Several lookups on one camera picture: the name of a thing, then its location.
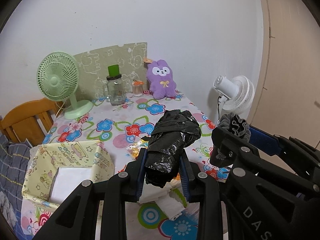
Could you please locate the grey scrunchie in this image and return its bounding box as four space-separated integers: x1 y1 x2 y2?
217 113 251 142

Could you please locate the white cloth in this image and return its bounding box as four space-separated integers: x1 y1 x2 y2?
138 179 181 204
155 194 185 221

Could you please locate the black plastic bag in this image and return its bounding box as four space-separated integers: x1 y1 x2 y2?
144 109 202 188

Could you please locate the green cartoon tissue pack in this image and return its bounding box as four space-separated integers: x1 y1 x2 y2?
170 174 188 207

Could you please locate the yellow cartoon tissue pack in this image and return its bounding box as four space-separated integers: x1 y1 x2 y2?
126 139 148 160

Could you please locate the yellow patterned fabric box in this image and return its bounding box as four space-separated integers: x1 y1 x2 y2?
22 140 115 210

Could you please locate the white standing fan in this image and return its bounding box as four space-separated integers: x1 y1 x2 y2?
213 75 255 125

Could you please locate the floral tablecloth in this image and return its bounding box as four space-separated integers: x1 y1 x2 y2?
21 92 229 239

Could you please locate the grey plaid pillow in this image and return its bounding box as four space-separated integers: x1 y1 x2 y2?
1 134 31 218

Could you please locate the purple plush bunny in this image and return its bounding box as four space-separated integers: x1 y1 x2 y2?
146 60 177 100

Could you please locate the cotton swab jar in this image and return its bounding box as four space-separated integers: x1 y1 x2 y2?
132 80 144 97

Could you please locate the glass jar green lid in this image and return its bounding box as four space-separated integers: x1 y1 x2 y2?
104 64 126 106

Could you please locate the green desk fan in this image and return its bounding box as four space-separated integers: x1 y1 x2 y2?
36 52 93 120

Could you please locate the green patterned backboard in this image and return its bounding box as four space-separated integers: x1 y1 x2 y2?
74 42 147 100

